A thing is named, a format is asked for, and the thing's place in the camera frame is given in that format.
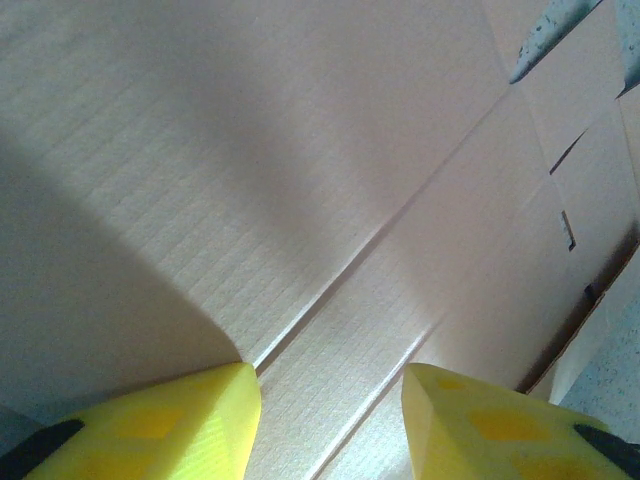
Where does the brown cardboard paper box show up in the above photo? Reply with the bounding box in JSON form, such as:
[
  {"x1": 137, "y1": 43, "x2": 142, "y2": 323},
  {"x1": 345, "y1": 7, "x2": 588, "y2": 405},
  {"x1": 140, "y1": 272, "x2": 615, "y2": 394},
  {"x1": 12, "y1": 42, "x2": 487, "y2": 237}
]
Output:
[{"x1": 0, "y1": 0, "x2": 640, "y2": 480}]

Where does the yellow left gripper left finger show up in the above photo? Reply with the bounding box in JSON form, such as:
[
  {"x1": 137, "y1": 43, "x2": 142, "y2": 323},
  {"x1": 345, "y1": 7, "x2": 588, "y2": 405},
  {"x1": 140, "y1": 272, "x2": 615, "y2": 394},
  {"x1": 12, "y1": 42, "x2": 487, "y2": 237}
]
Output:
[{"x1": 0, "y1": 362, "x2": 263, "y2": 480}]

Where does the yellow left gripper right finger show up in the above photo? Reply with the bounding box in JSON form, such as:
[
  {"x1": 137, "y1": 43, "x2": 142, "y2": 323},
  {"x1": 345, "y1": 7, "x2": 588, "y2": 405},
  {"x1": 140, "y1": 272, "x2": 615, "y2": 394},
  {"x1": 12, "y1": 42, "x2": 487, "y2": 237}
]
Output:
[{"x1": 402, "y1": 363, "x2": 640, "y2": 480}]

